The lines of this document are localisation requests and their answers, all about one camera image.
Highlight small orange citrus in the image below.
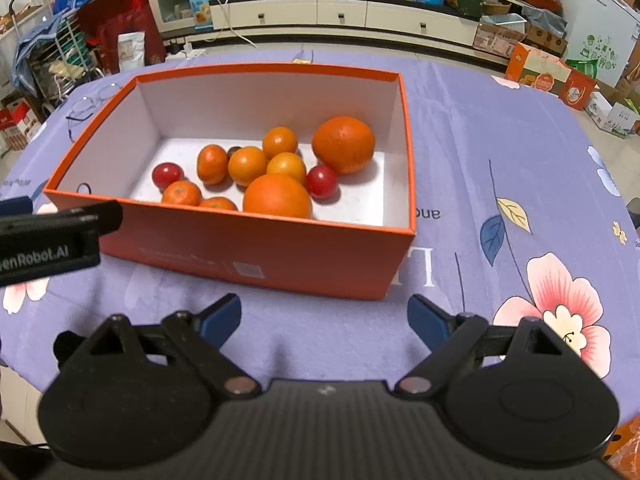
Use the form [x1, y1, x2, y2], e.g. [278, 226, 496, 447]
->
[162, 180, 202, 207]

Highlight red cherry tomato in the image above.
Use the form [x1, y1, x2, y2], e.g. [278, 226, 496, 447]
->
[305, 165, 338, 200]
[152, 162, 184, 193]

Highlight large orange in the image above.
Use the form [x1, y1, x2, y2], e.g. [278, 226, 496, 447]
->
[243, 174, 312, 219]
[311, 116, 376, 174]

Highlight brown chestnut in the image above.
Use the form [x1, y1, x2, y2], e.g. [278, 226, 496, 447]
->
[227, 146, 241, 157]

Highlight small mandarin orange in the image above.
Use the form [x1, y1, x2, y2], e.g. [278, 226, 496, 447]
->
[262, 126, 298, 159]

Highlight medium orange citrus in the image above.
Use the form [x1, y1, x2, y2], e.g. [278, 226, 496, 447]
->
[228, 146, 268, 188]

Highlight small orange kumquat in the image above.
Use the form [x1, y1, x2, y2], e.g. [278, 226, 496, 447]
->
[267, 152, 307, 184]

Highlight purple floral tablecloth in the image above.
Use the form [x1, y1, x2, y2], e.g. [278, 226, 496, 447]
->
[1, 48, 639, 418]

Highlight clear eyeglasses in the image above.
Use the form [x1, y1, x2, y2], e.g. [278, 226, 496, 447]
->
[65, 82, 122, 143]

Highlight orange cardboard box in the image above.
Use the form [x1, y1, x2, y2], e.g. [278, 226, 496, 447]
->
[44, 63, 416, 300]

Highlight red gift bag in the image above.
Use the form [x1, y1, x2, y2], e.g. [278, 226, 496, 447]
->
[76, 0, 166, 74]

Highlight orange fruit carton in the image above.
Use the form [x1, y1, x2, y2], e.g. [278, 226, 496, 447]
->
[506, 42, 596, 110]

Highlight white tv cabinet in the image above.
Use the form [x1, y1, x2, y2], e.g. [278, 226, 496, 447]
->
[210, 0, 477, 47]

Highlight white refrigerator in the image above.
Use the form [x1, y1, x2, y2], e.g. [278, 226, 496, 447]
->
[560, 0, 639, 87]

